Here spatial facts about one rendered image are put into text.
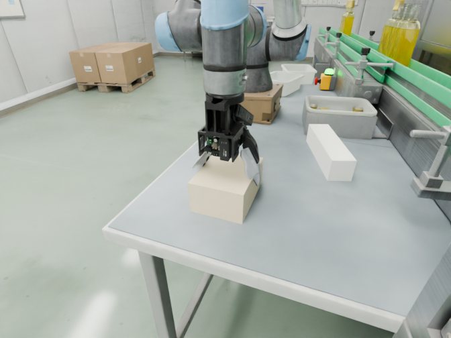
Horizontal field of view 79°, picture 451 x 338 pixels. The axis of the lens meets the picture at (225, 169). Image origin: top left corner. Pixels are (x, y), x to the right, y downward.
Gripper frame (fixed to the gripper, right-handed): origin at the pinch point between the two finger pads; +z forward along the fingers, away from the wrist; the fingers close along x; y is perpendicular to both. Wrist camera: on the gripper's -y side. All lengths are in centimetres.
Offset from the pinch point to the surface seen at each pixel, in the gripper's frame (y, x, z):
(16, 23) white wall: -211, -347, -11
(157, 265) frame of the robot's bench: 14.2, -12.7, 19.1
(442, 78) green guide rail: -50, 49, -15
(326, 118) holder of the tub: -43.9, 19.0, -0.7
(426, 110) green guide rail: -36, 43, -9
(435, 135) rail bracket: -1.5, 35.4, -15.4
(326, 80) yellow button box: -104, 16, 1
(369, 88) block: -65, 32, -6
